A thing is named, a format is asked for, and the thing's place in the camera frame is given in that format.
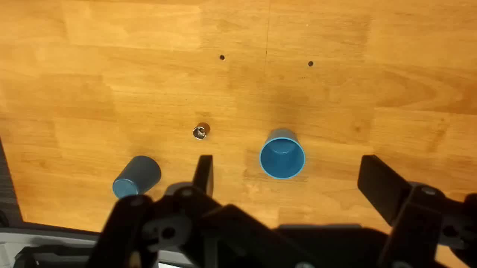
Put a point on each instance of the upright blue cup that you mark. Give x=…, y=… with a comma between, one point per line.
x=283, y=155

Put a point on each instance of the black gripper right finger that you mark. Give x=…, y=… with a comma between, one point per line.
x=382, y=186

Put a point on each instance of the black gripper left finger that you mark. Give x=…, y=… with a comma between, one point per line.
x=204, y=177

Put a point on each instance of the small gold object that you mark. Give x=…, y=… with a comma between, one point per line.
x=202, y=129

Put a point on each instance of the overturned dark blue cup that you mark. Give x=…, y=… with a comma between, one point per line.
x=140, y=175

